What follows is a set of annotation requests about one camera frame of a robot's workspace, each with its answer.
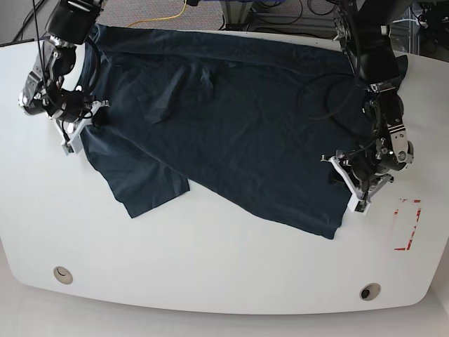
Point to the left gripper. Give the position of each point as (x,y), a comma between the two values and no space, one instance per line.
(356,173)

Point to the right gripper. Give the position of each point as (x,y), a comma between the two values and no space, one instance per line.
(77,108)

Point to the dark navy t-shirt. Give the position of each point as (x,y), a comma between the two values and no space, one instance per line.
(249,119)

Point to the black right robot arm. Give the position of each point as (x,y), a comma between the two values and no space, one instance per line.
(67,27)

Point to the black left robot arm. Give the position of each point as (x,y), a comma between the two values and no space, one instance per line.
(364,34)

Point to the red tape rectangle marking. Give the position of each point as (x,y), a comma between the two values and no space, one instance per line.
(405,222)

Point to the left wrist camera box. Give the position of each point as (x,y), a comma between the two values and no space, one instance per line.
(356,205)

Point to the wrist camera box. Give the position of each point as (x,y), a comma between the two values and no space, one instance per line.
(73,146)
(356,205)

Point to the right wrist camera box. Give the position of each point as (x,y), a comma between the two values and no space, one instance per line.
(73,146)

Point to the right table cable grommet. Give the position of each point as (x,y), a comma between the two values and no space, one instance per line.
(370,292)

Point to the table cable grommet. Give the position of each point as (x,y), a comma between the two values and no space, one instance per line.
(370,292)
(63,275)

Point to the left table cable grommet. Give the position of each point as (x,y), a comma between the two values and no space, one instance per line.
(63,275)

